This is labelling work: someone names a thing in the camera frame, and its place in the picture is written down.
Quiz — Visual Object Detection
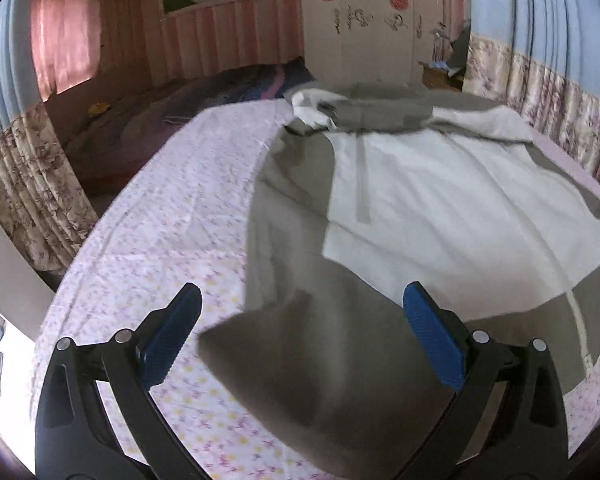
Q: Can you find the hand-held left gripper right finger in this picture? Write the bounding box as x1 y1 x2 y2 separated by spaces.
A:
402 281 570 480

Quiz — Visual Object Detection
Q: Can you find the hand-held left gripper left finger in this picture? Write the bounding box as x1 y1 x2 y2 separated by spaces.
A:
34 282 203 480

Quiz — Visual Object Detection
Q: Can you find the olive and white jacket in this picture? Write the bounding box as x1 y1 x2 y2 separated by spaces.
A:
198 82 600 480

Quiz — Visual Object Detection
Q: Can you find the pile of dark clothes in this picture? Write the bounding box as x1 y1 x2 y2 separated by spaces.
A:
450 19 472 70

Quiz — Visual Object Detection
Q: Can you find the floral bedsheet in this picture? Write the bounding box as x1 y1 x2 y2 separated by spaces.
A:
30 95 600 480

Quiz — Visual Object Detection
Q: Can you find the white board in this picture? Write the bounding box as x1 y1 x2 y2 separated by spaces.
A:
0 195 57 352

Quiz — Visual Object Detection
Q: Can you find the brown bed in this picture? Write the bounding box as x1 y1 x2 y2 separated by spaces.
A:
45 57 317 187

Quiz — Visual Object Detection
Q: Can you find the blue floral curtain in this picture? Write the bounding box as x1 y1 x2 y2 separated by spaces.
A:
0 0 102 277
462 0 600 187

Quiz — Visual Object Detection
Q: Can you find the wooden side table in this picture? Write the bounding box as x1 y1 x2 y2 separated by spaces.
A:
419 59 465 92

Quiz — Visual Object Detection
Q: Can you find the striped dark blanket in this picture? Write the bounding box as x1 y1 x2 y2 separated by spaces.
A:
164 57 317 125

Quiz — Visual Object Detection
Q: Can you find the white wardrobe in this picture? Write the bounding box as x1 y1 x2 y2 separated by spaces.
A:
299 0 448 92

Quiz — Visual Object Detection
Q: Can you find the pink curtain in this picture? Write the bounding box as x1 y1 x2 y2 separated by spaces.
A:
30 0 104 102

